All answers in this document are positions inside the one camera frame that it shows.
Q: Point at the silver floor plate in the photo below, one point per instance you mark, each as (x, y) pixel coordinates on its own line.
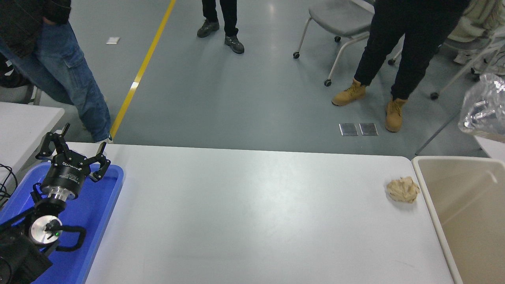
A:
(348, 129)
(368, 129)

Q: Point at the grey seat wheeled chair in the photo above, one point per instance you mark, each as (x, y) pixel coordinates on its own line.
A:
(335, 17)

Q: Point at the silver foil tray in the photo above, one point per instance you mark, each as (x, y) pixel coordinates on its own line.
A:
(485, 106)

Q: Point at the cream coat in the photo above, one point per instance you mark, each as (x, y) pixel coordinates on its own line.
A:
(479, 17)

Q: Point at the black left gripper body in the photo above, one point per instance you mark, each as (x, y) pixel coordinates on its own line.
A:
(65, 173)

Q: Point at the white round side table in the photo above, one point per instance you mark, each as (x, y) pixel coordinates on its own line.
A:
(493, 150)

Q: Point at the white paper scrap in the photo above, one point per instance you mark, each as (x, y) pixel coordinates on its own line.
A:
(113, 40)

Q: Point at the grey chair with casters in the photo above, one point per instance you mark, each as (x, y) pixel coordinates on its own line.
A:
(15, 95)

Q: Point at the person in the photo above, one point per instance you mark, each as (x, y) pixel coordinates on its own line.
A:
(67, 71)
(410, 43)
(230, 19)

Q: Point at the blue plastic tray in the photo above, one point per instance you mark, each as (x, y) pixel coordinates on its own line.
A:
(94, 213)

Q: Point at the tan paper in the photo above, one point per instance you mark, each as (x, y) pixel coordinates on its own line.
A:
(403, 190)

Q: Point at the white frame wheeled chair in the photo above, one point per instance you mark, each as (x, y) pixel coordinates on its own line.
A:
(434, 95)

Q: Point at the large pale bin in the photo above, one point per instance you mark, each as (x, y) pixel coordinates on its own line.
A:
(465, 205)

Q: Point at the black bag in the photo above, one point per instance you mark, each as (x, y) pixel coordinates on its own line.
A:
(12, 81)

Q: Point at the white rectangular side table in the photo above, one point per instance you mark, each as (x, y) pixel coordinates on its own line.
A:
(19, 126)

